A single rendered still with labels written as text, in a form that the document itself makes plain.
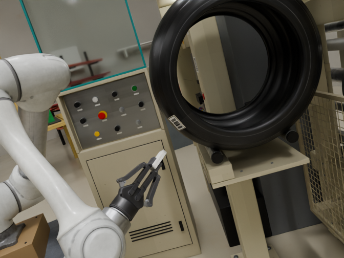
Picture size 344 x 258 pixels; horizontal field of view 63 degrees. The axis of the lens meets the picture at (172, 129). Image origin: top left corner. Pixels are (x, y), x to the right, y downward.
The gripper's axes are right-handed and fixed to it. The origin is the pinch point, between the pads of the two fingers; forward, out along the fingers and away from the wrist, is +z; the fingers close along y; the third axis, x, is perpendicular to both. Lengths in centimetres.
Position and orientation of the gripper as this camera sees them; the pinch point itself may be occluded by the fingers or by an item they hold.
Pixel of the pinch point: (157, 159)
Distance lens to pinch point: 88.3
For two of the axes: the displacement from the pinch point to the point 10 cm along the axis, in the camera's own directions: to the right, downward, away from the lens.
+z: 4.9, -6.8, 5.5
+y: 7.1, 6.7, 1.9
